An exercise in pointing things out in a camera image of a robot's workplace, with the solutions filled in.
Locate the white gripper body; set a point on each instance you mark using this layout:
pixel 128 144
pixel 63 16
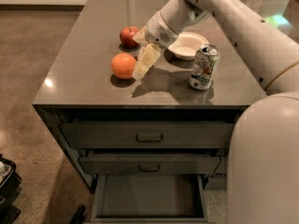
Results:
pixel 158 29

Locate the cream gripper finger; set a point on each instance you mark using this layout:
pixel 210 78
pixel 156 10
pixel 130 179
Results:
pixel 146 58
pixel 140 36

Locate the orange fruit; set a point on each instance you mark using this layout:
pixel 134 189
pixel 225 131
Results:
pixel 123 65

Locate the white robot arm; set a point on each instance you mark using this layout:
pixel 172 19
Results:
pixel 263 159

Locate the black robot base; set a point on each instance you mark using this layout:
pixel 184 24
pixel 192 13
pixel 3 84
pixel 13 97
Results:
pixel 9 182

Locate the grey top left drawer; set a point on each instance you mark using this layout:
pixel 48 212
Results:
pixel 147 134

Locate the grey middle left drawer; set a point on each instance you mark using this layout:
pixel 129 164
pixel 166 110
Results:
pixel 148 163

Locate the grey middle right drawer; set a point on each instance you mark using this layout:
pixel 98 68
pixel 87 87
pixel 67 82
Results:
pixel 222 166

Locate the grey open bottom drawer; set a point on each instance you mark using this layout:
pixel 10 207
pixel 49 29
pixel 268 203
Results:
pixel 149 199

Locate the red apple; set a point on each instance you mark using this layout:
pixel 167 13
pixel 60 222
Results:
pixel 127 36

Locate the white bowl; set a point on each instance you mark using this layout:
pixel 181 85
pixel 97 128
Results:
pixel 187 45

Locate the white green soda can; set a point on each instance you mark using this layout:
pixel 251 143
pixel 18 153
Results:
pixel 205 63

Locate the grey counter cabinet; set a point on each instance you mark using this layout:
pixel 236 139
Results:
pixel 255 88

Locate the black object at floor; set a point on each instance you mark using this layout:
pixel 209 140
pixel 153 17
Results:
pixel 78 217

